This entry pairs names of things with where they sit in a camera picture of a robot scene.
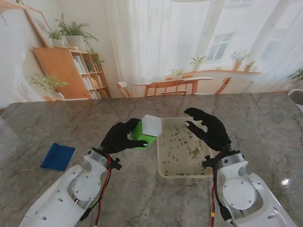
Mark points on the white seat wooden chair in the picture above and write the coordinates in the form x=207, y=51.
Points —
x=122, y=85

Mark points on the leafy potted plant beside bookshelf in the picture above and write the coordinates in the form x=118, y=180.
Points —
x=47, y=82

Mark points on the small windowsill plant orange pot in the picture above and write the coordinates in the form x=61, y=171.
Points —
x=248, y=68

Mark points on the wooden slat back chair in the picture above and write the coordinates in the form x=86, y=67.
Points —
x=165, y=83

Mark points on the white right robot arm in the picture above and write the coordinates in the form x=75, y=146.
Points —
x=239, y=189

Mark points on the translucent plastic baking tray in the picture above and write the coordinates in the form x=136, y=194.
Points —
x=175, y=165

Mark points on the wooden bookshelf with books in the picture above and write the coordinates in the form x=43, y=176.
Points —
x=59, y=71

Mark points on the small potted plant white pot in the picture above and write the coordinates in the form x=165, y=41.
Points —
x=58, y=43

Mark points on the white wooden dining table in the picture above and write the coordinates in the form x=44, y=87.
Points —
x=189, y=78

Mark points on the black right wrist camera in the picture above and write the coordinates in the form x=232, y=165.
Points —
x=208, y=163

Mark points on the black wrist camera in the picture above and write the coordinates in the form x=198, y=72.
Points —
x=208, y=163
x=116, y=163

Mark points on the scattered green beans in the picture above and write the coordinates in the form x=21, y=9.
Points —
x=194, y=152

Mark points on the small table plant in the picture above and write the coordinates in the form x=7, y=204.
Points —
x=177, y=76

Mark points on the tall windowsill plant orange pot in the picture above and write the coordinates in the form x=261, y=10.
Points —
x=237, y=65

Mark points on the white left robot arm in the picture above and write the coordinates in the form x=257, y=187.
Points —
x=78, y=184

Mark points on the broad leaf windowsill plant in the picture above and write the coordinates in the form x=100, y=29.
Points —
x=197, y=62

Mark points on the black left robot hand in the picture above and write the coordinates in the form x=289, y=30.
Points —
x=118, y=139

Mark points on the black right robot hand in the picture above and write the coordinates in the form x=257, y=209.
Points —
x=213, y=132

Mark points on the green square glass jar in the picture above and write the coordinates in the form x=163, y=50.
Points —
x=139, y=137

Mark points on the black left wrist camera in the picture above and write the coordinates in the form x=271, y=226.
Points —
x=116, y=163

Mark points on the wooden picture frame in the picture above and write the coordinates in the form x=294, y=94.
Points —
x=39, y=26

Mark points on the large potted plant white pot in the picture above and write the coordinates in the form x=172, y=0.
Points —
x=74, y=42

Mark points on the blue plastic scraper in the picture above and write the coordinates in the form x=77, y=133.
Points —
x=56, y=157

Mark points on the white square jar lid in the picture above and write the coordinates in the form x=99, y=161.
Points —
x=151, y=125

